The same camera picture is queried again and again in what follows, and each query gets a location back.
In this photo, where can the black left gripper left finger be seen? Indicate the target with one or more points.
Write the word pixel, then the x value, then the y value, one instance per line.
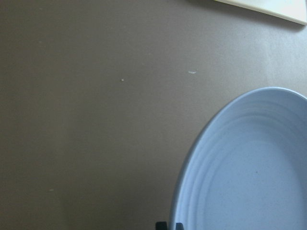
pixel 161 225

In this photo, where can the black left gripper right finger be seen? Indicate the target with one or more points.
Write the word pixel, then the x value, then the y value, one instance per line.
pixel 179 226

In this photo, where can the blue plate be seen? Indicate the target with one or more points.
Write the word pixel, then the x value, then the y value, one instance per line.
pixel 247 169

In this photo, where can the cream rectangular tray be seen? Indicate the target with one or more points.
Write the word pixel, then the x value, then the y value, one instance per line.
pixel 291 10

